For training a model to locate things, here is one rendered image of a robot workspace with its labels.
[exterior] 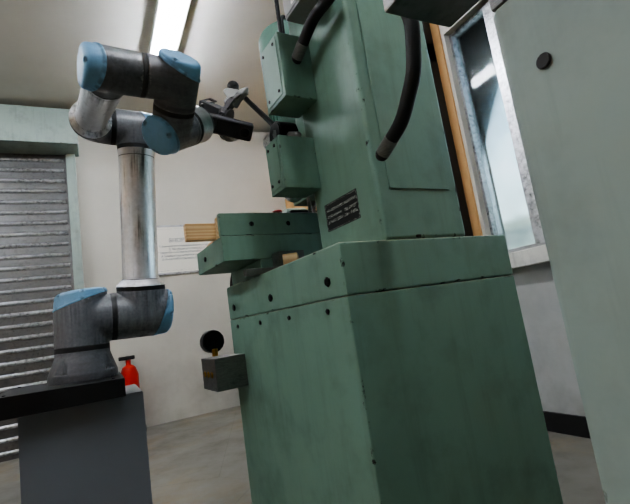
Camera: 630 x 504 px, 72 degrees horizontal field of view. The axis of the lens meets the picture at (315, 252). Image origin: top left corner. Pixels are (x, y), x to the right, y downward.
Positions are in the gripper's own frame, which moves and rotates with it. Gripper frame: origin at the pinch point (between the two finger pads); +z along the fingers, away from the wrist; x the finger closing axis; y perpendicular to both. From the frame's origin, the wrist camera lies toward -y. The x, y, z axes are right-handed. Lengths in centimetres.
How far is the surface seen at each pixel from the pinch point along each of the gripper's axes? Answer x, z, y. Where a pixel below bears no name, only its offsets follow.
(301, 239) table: 16.8, -22.8, -33.4
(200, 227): 16.2, -37.9, -13.1
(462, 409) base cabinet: 16, -52, -79
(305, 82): -19.5, -21.7, -23.6
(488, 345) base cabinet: 10, -40, -80
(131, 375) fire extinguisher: 261, 75, 94
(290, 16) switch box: -30.4, -18.8, -15.5
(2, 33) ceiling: 45, 94, 221
